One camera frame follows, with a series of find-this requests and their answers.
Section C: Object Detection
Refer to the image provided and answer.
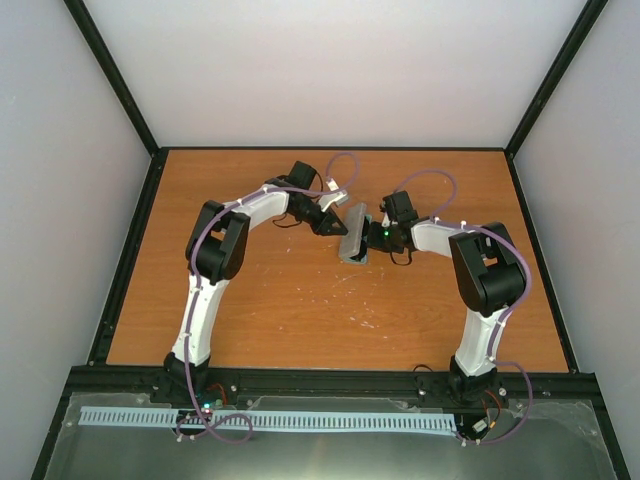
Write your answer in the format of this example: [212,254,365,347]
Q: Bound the grey glasses case green lining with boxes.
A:
[338,203,371,264]

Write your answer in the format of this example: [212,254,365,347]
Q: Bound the black sunglasses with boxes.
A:
[349,250,368,264]

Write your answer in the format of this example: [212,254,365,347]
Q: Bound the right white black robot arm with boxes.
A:
[363,191,532,404]

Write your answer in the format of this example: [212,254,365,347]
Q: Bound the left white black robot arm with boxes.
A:
[163,161,354,403]

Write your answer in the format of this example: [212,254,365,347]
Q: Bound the left controller board with leds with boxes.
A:
[194,383,228,414]

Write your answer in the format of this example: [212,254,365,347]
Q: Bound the clear acrylic cover plate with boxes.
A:
[44,394,616,479]

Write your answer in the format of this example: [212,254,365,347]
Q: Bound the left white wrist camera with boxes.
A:
[318,178,349,212]

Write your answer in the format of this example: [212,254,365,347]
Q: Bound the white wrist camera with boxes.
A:
[380,204,392,229]
[318,178,349,212]

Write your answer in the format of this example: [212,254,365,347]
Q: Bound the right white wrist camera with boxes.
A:
[380,204,392,229]

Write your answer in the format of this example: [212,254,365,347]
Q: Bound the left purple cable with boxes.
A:
[177,152,360,445]

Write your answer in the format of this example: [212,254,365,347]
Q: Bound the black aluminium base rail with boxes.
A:
[64,365,601,406]

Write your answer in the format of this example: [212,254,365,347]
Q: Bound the right controller board with wires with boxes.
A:
[472,390,502,436]

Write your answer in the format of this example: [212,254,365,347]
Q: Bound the left black frame post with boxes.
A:
[63,0,160,157]

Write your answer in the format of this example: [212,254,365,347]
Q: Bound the black frame post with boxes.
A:
[63,0,160,157]
[504,0,610,157]

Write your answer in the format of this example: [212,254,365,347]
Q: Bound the light blue slotted cable duct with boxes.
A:
[77,406,456,436]

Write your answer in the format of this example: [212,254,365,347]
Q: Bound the right black frame post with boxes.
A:
[504,0,610,157]

